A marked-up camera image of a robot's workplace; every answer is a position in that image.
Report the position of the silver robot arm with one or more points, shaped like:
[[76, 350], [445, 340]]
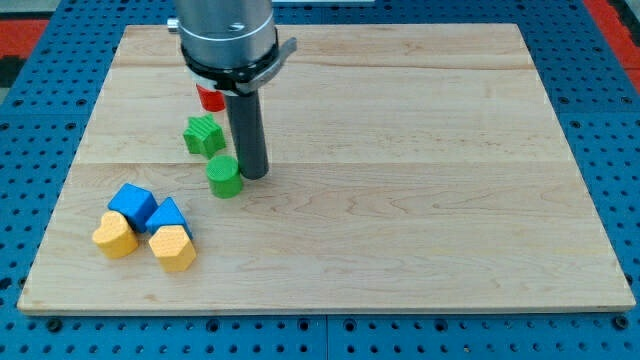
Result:
[[225, 34]]

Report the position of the wooden board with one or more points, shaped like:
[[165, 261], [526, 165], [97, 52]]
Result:
[[413, 169]]

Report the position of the green cylinder block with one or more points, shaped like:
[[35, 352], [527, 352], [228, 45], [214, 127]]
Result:
[[223, 175]]

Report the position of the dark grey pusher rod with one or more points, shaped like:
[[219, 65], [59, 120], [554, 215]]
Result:
[[245, 119]]

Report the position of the green star block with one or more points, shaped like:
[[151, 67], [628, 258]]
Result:
[[204, 136]]

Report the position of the red block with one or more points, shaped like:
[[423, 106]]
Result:
[[211, 100]]

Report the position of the blue triangle block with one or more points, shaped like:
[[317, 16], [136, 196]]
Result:
[[167, 214]]

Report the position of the yellow hexagon block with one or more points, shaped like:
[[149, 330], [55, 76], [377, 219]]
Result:
[[173, 248]]

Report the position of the blue cube block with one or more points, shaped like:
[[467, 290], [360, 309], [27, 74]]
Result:
[[136, 204]]

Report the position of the yellow heart block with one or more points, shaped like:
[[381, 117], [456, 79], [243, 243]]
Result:
[[114, 236]]

